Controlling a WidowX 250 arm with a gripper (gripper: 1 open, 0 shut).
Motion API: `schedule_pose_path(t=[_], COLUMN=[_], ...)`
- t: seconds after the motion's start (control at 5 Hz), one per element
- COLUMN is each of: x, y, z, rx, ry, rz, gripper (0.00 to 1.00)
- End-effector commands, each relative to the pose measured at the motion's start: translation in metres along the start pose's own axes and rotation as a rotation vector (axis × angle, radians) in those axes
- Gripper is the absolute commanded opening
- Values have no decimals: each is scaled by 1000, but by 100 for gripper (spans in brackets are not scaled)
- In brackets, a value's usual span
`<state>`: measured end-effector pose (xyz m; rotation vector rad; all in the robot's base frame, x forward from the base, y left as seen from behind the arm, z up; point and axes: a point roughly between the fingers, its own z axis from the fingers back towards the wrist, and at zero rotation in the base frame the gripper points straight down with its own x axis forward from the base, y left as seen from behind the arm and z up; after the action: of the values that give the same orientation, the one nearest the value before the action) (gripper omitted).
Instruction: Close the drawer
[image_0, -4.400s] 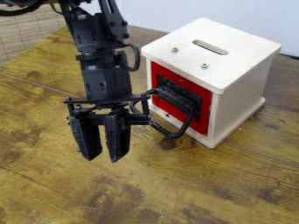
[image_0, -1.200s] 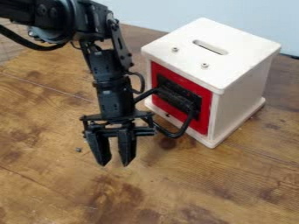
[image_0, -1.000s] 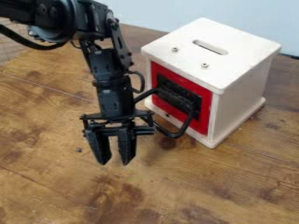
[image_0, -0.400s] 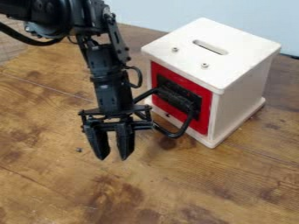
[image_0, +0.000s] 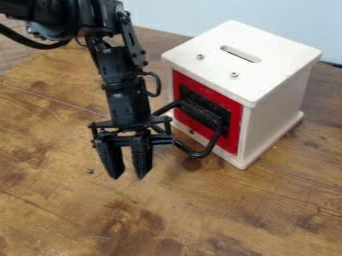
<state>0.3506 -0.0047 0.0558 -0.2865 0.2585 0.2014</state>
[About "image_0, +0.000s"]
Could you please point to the small screw on table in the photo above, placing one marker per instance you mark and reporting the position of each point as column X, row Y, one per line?
column 89, row 171

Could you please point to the black metal drawer handle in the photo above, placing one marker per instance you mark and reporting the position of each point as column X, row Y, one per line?
column 200, row 117

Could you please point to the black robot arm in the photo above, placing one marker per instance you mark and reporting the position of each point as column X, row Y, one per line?
column 100, row 21

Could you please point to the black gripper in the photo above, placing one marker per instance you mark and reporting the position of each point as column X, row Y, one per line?
column 132, row 127

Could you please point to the white wooden box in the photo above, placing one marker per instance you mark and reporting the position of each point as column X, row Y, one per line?
column 252, row 72

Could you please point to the red drawer front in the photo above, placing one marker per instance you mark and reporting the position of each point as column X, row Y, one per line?
column 185, row 86

